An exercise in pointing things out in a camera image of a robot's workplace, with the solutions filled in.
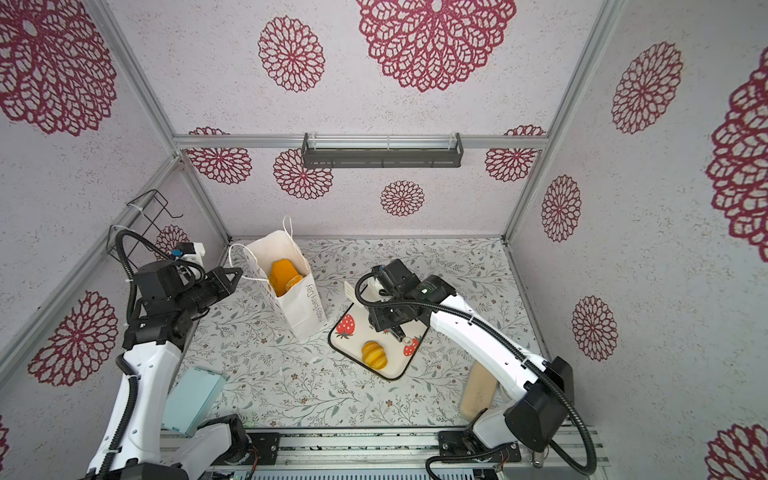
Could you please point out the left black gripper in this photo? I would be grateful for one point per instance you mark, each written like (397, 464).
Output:
(224, 287)

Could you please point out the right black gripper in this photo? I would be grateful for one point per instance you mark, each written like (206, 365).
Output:
(378, 319)

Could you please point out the metal tongs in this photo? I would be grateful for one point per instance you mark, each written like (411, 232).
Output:
(351, 293)

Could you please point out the yellow bun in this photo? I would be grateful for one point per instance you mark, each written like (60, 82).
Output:
(374, 355)

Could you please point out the white paper bag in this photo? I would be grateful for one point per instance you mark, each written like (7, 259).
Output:
(300, 308)

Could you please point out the long braided orange bread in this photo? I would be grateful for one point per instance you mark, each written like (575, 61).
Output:
(282, 270)

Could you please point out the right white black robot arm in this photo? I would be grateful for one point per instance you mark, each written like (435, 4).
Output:
(541, 416)

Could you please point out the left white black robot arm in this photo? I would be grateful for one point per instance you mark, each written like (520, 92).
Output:
(167, 294)

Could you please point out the white tray black rim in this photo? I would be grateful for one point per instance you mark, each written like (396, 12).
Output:
(352, 330)

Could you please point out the beige sponge block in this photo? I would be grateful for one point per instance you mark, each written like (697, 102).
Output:
(478, 393)

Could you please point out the light green box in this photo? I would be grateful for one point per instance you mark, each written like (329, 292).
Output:
(191, 400)

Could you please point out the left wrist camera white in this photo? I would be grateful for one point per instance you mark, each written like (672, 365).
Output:
(193, 252)

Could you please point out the black wire wall rack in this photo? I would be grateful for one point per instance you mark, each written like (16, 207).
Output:
(154, 221)

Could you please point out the black wall shelf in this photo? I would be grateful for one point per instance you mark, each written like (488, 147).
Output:
(387, 154)

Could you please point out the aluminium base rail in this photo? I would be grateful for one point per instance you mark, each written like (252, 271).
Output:
(373, 447)

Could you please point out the metal handled tool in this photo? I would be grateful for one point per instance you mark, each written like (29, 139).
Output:
(537, 459)

